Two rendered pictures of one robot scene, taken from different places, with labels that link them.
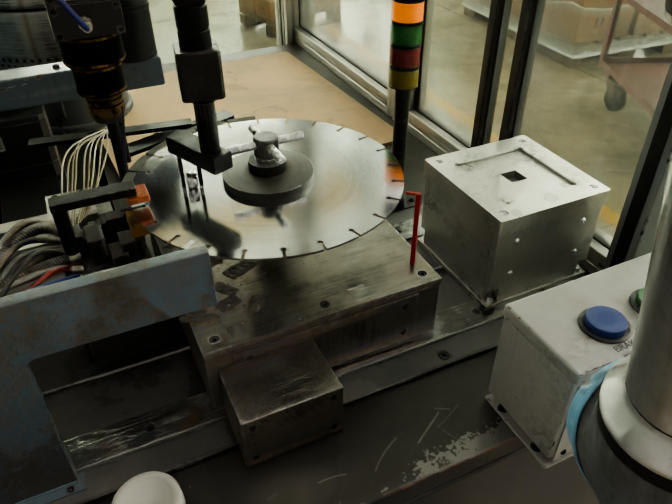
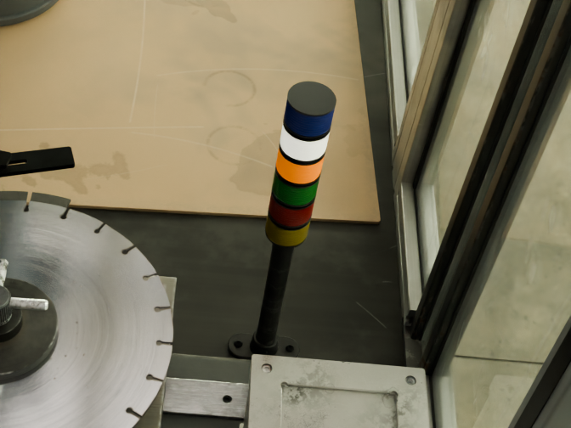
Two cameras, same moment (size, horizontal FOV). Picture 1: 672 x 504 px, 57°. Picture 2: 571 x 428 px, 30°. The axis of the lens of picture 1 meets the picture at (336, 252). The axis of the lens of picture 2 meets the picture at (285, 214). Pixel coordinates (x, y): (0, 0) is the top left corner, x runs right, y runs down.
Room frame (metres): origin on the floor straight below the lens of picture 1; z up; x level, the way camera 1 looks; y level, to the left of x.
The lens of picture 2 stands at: (0.21, -0.32, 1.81)
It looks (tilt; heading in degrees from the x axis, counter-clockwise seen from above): 49 degrees down; 18
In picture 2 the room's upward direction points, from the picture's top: 11 degrees clockwise
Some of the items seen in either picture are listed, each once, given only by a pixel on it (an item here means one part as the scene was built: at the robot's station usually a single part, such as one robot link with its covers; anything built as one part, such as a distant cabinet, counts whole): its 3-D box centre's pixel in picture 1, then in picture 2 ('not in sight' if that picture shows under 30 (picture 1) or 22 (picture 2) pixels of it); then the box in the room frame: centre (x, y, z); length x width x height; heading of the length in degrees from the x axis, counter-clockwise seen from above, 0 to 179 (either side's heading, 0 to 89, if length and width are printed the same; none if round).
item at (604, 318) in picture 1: (604, 325); not in sight; (0.44, -0.27, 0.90); 0.04 x 0.04 x 0.02
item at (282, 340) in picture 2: (395, 201); (264, 342); (0.90, -0.10, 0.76); 0.09 x 0.03 x 0.03; 115
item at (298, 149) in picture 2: not in sight; (304, 134); (0.90, -0.10, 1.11); 0.05 x 0.04 x 0.03; 25
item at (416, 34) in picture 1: (406, 32); (296, 180); (0.90, -0.10, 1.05); 0.05 x 0.04 x 0.03; 25
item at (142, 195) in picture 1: (104, 217); not in sight; (0.57, 0.26, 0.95); 0.10 x 0.03 x 0.07; 115
